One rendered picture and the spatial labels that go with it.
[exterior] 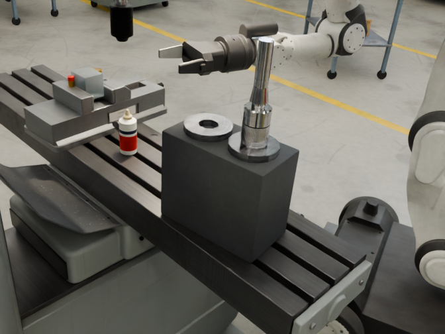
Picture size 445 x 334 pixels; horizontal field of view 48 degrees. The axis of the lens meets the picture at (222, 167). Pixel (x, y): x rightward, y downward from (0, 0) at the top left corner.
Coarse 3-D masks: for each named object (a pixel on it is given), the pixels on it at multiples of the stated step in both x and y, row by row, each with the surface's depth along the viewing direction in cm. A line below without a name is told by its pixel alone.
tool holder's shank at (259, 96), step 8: (264, 40) 76; (272, 40) 77; (264, 48) 77; (272, 48) 78; (264, 56) 77; (256, 64) 79; (264, 64) 78; (256, 72) 79; (264, 72) 79; (256, 80) 80; (264, 80) 79; (256, 88) 80; (264, 88) 80; (256, 96) 81; (264, 96) 81; (256, 104) 81; (264, 104) 81
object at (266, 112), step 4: (248, 104) 83; (268, 104) 84; (244, 108) 82; (248, 108) 82; (252, 108) 82; (264, 108) 82; (268, 108) 83; (244, 112) 83; (248, 112) 82; (252, 112) 81; (256, 112) 81; (260, 112) 81; (264, 112) 81; (268, 112) 82; (252, 116) 82; (256, 116) 81; (260, 116) 81; (264, 116) 82; (268, 116) 82
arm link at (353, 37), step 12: (324, 0) 134; (336, 0) 131; (348, 0) 131; (324, 12) 139; (336, 12) 134; (348, 12) 133; (360, 12) 133; (360, 24) 134; (348, 36) 133; (360, 36) 135; (348, 48) 135
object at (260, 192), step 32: (192, 128) 89; (224, 128) 90; (192, 160) 89; (224, 160) 84; (256, 160) 83; (288, 160) 86; (192, 192) 92; (224, 192) 87; (256, 192) 82; (288, 192) 91; (192, 224) 96; (224, 224) 90; (256, 224) 85; (256, 256) 91
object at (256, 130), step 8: (248, 120) 82; (256, 120) 82; (264, 120) 82; (248, 128) 83; (256, 128) 82; (264, 128) 83; (248, 136) 84; (256, 136) 83; (264, 136) 84; (248, 144) 84; (256, 144) 84; (264, 144) 85
